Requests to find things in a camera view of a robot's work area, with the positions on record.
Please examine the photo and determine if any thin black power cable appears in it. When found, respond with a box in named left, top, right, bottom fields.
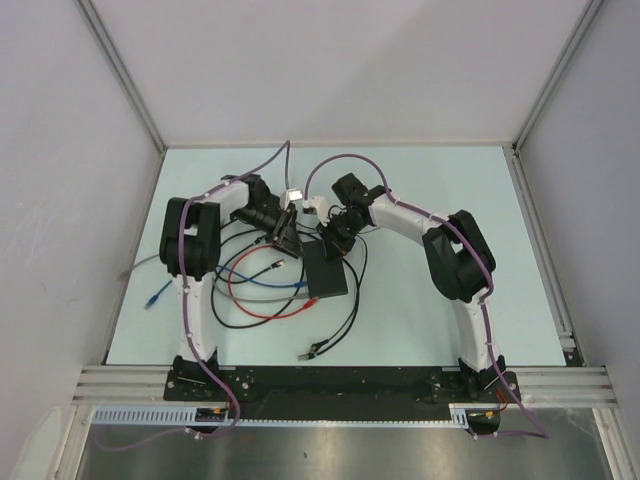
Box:
left=299, top=227, right=391, bottom=359

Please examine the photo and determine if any aluminium corner post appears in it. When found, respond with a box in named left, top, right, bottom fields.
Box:
left=74, top=0, right=167, bottom=156
left=511, top=0, right=608, bottom=155

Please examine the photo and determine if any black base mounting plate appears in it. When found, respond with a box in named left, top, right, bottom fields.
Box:
left=163, top=357, right=521, bottom=404

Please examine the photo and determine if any grey slotted cable duct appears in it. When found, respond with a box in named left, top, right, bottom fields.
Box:
left=92, top=404, right=468, bottom=429

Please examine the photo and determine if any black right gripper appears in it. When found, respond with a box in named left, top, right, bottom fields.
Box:
left=317, top=213, right=368, bottom=263

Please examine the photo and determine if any aluminium front frame rail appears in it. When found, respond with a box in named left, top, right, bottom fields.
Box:
left=72, top=365, right=618, bottom=408

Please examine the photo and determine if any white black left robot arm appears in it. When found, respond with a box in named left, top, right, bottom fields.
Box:
left=159, top=174, right=302, bottom=362

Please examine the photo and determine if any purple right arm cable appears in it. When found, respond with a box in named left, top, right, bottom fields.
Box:
left=304, top=154, right=551, bottom=440

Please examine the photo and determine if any right aluminium corner post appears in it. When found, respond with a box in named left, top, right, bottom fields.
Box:
left=511, top=0, right=608, bottom=155

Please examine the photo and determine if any black network switch box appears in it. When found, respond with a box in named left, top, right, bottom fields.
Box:
left=302, top=240, right=348, bottom=299

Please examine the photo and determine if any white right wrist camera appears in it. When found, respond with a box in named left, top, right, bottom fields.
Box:
left=302, top=196, right=330, bottom=225

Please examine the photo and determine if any right aluminium side rail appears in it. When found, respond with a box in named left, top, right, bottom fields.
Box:
left=503, top=145, right=585, bottom=367

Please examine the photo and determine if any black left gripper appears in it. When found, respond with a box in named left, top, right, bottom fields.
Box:
left=232, top=205, right=304, bottom=259

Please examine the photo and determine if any red ethernet cable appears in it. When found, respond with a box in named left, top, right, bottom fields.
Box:
left=228, top=249, right=321, bottom=320

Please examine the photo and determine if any black looped cable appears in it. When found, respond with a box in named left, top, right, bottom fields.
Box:
left=209, top=229, right=361, bottom=331

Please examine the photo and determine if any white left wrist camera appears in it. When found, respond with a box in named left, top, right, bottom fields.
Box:
left=280, top=188, right=304, bottom=210

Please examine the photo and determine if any black cable teal boot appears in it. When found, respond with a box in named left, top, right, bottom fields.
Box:
left=220, top=259, right=285, bottom=284

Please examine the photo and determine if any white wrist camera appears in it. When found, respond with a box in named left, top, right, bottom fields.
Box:
left=280, top=188, right=304, bottom=210
left=302, top=196, right=330, bottom=225

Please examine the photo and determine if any grey ethernet cable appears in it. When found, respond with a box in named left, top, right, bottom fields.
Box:
left=122, top=252, right=310, bottom=306

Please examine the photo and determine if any blue ethernet cable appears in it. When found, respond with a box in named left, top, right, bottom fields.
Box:
left=144, top=264, right=309, bottom=309

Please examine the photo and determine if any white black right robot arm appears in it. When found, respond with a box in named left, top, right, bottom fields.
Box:
left=303, top=173, right=506, bottom=401

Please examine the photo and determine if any left aluminium corner post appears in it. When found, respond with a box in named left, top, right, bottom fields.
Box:
left=74, top=0, right=167, bottom=156

